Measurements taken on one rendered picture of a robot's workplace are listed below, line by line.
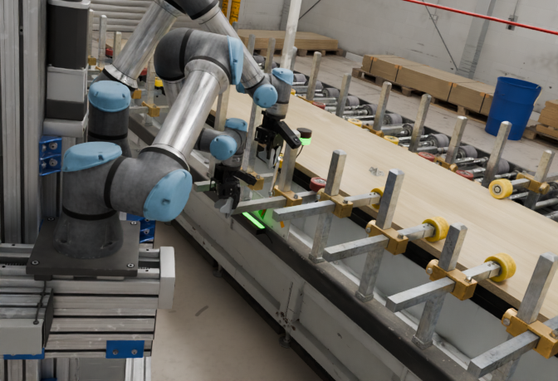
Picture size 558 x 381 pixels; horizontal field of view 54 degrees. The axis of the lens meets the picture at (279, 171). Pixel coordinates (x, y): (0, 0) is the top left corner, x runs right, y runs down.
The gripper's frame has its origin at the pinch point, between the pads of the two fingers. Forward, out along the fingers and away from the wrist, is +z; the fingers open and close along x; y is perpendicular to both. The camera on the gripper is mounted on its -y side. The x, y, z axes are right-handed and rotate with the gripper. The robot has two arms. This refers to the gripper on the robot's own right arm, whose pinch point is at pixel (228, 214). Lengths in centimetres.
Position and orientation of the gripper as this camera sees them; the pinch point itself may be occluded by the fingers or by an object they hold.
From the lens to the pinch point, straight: 196.6
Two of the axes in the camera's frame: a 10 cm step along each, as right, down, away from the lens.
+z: -1.6, 9.2, 3.7
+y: -8.0, 1.0, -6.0
